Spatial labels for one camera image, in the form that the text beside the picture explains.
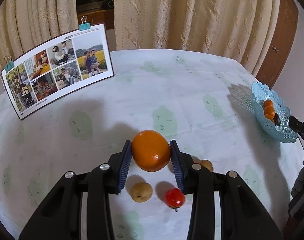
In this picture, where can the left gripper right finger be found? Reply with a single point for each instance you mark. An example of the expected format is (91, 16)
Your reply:
(243, 216)

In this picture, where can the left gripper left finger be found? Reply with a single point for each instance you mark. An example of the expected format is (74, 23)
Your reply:
(58, 216)

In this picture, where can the red cherry tomato front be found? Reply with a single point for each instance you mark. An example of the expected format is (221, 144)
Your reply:
(174, 198)

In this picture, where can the brown kiwi-like fruit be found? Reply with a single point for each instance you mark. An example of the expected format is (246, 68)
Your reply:
(141, 192)

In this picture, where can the yellow-orange citrus fruit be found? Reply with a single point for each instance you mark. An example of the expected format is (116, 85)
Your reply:
(269, 110)

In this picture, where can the smooth orange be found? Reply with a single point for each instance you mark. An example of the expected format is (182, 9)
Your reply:
(150, 151)

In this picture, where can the large rough orange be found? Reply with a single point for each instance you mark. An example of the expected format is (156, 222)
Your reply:
(269, 117)

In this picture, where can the small mandarin with stem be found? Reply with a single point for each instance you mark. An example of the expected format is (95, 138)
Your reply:
(268, 103)

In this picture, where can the light blue lace basket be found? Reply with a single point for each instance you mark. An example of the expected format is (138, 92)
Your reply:
(283, 133)

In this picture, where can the teal binder clip left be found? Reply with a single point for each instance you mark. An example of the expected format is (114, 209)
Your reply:
(9, 63)

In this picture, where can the teal binder clip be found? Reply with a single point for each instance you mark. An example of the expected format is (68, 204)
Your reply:
(9, 63)
(84, 25)

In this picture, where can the photo collage card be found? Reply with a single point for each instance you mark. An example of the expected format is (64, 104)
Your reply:
(56, 68)

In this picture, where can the teal binder clip right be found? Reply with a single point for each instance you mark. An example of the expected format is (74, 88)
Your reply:
(84, 25)

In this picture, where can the beige curtain right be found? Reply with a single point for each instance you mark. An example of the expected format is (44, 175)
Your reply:
(238, 29)

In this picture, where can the beige curtain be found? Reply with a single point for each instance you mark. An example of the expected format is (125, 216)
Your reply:
(238, 29)
(25, 24)

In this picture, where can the wooden door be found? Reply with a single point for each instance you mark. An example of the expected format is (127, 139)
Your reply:
(281, 43)

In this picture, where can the beige curtain left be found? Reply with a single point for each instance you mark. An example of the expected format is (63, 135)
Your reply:
(25, 24)

